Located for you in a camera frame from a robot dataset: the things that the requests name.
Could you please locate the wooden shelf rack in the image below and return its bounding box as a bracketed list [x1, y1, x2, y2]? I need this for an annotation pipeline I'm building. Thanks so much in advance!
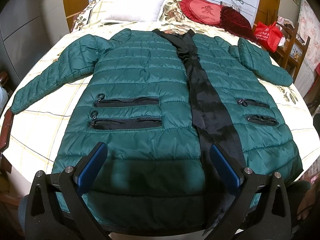
[271, 21, 311, 81]

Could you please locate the grey refrigerator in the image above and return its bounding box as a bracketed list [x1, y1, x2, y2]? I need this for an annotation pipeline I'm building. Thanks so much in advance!
[1, 0, 69, 85]

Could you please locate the red heart-shaped cushion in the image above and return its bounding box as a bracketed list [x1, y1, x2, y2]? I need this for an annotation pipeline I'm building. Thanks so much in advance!
[180, 0, 222, 27]

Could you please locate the person's right hand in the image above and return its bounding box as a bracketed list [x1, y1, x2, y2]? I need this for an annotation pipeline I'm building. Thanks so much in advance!
[297, 183, 319, 220]

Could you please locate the red shopping bag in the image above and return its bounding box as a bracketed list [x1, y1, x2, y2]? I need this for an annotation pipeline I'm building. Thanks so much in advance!
[254, 22, 283, 53]

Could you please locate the white square pillow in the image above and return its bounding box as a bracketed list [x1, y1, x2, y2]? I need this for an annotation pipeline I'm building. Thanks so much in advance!
[104, 0, 168, 22]

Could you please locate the dark red velvet cushion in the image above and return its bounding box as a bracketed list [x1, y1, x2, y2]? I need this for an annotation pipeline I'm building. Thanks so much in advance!
[220, 6, 258, 43]

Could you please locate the green quilted puffer jacket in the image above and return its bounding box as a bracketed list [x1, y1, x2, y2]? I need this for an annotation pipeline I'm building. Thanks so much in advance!
[11, 29, 303, 235]

